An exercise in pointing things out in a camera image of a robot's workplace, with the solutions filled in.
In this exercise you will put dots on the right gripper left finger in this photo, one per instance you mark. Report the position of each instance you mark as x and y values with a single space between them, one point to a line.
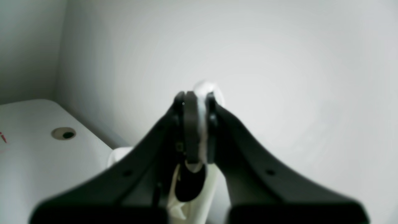
88 203

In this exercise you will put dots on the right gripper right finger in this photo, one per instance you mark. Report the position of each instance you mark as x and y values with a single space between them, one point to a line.
262 189

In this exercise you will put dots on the white printed t-shirt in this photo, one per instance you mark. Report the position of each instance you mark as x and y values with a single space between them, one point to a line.
174 183

